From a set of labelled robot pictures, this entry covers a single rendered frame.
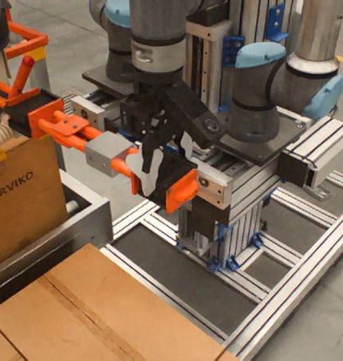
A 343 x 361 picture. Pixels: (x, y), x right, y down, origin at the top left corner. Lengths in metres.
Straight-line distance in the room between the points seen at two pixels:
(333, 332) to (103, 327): 1.09
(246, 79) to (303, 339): 1.26
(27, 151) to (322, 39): 0.89
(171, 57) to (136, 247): 1.49
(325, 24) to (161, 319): 0.91
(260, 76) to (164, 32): 0.54
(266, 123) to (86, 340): 0.78
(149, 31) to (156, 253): 1.49
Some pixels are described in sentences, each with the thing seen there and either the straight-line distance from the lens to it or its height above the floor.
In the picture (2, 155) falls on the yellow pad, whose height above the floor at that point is 1.11.
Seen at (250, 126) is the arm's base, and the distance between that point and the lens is 1.19.
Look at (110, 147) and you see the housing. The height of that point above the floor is 1.24.
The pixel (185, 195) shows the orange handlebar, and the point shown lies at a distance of 0.73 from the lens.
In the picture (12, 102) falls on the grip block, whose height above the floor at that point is 1.25.
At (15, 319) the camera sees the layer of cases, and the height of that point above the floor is 0.54.
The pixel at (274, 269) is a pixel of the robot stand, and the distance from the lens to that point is 2.00.
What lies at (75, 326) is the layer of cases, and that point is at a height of 0.54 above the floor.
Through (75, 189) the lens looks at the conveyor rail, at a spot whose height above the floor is 0.59.
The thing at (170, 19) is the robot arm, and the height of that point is 1.51.
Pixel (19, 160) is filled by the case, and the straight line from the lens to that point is 1.44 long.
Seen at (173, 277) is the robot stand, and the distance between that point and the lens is 1.92.
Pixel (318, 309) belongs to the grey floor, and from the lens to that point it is 2.19.
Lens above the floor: 1.71
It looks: 39 degrees down
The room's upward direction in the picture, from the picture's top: straight up
